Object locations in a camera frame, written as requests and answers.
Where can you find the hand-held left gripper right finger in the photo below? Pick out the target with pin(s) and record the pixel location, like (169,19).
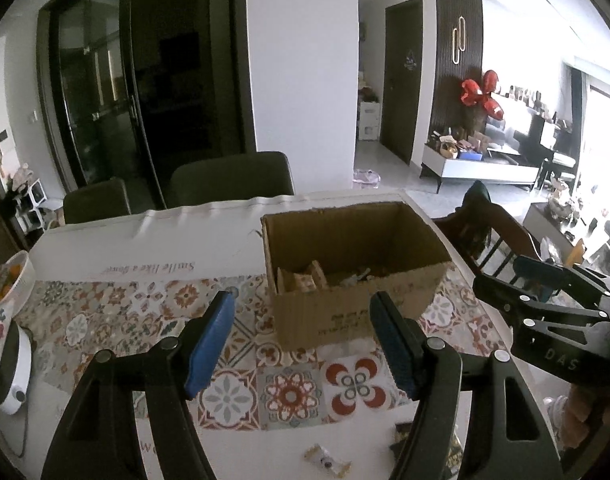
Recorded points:
(392,345)

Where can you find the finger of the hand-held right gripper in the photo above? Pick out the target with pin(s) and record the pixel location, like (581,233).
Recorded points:
(505,295)
(540,270)

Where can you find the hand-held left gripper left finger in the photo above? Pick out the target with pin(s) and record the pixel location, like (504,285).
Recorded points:
(210,345)

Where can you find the brown cardboard box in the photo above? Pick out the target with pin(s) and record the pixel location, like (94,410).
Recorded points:
(335,315)

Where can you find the dark green printed snack packet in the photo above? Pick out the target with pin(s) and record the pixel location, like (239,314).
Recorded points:
(452,455)

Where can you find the white snack bar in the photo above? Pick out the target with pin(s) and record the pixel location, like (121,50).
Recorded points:
(327,460)

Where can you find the person's right hand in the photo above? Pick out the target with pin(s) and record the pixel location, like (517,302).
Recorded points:
(582,415)

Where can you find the grey coffee table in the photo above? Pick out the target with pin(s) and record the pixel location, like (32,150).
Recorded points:
(547,220)

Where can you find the dark wooden chair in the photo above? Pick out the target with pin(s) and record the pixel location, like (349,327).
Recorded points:
(485,230)

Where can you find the white low sideboard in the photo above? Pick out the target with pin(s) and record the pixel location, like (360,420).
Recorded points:
(485,170)

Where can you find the dark green dining chair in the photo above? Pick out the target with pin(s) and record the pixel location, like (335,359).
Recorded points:
(97,202)
(232,180)

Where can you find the red foil balloon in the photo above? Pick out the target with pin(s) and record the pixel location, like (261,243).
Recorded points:
(480,94)

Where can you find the white electric cooker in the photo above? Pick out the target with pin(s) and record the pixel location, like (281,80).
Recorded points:
(12,375)

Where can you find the bowl of oranges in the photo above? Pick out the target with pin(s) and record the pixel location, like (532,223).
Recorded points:
(12,277)

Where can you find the white storage cabinet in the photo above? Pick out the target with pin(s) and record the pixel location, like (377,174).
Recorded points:
(370,121)

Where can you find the small white rack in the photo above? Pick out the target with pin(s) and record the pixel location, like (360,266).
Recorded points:
(32,205)

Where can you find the dark room door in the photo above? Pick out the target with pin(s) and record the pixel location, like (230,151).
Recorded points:
(400,90)

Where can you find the hanging door ornament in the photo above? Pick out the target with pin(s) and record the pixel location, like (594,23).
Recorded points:
(410,61)

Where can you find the white flower bouquet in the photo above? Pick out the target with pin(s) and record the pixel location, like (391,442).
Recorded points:
(21,177)

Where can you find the dark sliding glass door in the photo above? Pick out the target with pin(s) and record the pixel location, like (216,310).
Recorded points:
(185,85)

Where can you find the dark slatted wall panel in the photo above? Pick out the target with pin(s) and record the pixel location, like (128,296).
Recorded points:
(447,90)

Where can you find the white loop wall decor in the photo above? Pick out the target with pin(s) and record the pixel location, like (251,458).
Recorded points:
(460,42)

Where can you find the wall intercom panel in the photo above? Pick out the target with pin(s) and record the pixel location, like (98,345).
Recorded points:
(4,141)

